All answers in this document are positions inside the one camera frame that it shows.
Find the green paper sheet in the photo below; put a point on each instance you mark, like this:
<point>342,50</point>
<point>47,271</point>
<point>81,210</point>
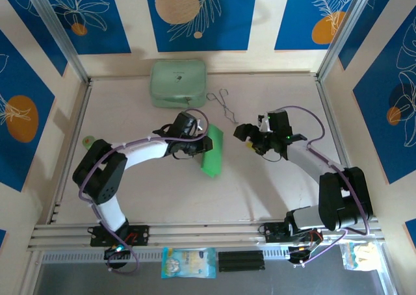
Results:
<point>214,161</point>

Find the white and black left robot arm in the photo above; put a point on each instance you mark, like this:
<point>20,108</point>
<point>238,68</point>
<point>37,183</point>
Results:
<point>146,150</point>

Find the mint green zip pouch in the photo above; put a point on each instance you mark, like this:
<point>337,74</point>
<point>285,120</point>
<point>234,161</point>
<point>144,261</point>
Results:
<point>177,80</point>

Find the small green tape roll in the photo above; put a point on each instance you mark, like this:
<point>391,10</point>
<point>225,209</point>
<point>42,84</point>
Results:
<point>87,141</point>

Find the blue snack packet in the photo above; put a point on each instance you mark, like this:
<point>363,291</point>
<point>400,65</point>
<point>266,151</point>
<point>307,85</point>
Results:
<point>188,262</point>

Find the black ribbed block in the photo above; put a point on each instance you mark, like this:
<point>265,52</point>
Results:
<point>242,262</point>

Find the clear bag with yellow pieces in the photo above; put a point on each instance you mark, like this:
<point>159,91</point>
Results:
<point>359,257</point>

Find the aluminium table side rail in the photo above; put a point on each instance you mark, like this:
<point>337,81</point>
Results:
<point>329,113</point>
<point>76,129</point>

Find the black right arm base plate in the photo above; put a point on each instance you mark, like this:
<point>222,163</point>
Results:
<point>273,233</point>

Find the wide aluminium frame rail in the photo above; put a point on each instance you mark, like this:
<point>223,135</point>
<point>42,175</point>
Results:
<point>208,235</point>

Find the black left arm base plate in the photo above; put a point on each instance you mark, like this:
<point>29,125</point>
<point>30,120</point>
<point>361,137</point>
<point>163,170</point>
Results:
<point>143,235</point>

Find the aluminium frame post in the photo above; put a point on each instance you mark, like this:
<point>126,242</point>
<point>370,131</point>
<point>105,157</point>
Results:
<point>61,35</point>
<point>344,32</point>

